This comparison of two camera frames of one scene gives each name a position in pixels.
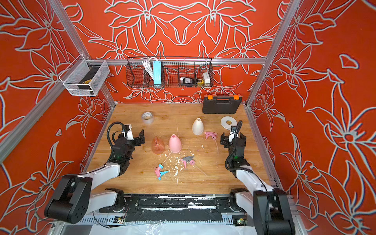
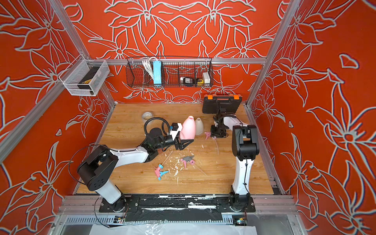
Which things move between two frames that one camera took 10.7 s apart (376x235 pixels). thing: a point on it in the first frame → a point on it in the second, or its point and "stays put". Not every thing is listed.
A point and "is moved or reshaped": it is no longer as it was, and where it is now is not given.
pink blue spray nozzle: (158, 173) stays put
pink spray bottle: (175, 144) is moved or reshaped
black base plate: (175, 208) stays put
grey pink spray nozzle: (189, 159) stays put
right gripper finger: (224, 140) → (215, 133)
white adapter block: (206, 78) stays put
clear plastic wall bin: (84, 77) stays put
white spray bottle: (198, 127) stays put
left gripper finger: (138, 140) → (178, 139)
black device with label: (188, 81) stays put
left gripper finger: (129, 148) → (180, 144)
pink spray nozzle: (214, 136) stays put
